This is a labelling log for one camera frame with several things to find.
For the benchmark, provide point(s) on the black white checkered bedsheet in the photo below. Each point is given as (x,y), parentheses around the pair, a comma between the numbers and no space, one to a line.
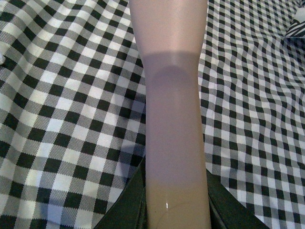
(72,109)

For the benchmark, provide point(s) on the beige hand brush black bristles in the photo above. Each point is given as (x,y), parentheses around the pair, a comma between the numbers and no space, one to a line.
(169,36)

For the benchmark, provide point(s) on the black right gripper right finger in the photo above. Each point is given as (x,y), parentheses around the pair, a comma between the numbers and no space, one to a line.
(225,211)

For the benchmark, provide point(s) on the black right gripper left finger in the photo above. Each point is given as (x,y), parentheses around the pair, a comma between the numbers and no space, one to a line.
(129,211)

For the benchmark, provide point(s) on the zebra striped paper scrap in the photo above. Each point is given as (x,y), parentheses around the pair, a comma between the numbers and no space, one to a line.
(297,27)

